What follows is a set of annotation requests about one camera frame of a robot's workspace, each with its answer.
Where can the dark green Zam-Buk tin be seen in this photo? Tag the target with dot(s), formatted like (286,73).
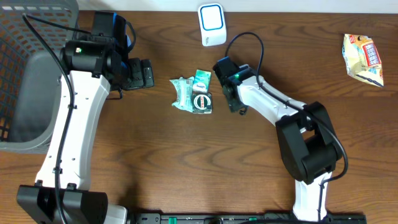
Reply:
(202,103)

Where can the mint green wipes packet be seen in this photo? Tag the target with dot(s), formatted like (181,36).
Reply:
(183,87)

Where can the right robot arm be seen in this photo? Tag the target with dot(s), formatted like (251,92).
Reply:
(308,145)

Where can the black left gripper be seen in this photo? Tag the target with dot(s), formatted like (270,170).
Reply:
(142,79)

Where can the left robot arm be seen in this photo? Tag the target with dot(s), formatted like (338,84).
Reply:
(61,192)

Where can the teal Kleenex tissue pack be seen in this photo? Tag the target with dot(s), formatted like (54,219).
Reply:
(201,81)

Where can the white barcode scanner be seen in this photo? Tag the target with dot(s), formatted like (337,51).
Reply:
(212,24)

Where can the grey plastic mesh basket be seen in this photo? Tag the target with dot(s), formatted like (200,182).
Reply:
(30,88)

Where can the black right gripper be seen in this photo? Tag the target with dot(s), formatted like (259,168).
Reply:
(235,107)

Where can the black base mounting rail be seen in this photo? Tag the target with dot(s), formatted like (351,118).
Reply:
(156,218)

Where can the cream blue chips bag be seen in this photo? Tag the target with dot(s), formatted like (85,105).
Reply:
(362,59)

